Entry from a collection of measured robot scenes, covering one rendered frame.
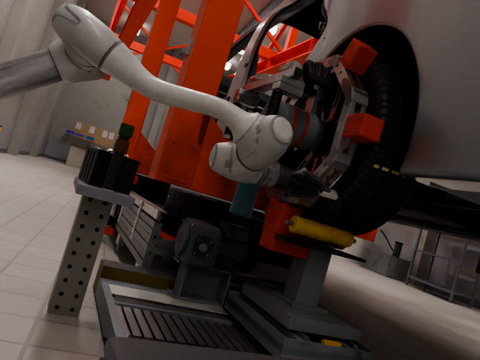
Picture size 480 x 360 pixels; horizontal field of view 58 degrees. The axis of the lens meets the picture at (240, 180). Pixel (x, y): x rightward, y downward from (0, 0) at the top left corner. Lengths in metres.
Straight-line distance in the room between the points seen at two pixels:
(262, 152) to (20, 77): 0.75
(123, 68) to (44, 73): 0.28
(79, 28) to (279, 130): 0.59
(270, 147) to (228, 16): 1.05
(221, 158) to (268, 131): 0.19
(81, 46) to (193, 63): 0.76
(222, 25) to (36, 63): 0.89
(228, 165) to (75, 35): 0.53
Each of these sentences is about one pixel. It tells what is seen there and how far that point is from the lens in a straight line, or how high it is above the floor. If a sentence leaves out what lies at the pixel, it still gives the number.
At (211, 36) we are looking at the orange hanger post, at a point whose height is 1.19.
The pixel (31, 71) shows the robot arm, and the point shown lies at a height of 0.72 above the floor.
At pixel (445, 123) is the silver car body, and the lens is 1.29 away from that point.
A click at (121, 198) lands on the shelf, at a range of 1.34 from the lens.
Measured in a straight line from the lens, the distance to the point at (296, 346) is 1.45.
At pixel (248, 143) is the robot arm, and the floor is 0.68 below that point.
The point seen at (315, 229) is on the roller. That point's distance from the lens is 1.49.
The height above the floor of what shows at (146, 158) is 0.66.
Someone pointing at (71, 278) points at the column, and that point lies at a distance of 1.58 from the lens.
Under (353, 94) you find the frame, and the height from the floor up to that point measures 0.95.
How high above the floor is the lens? 0.53
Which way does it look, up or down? 3 degrees up
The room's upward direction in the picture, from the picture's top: 16 degrees clockwise
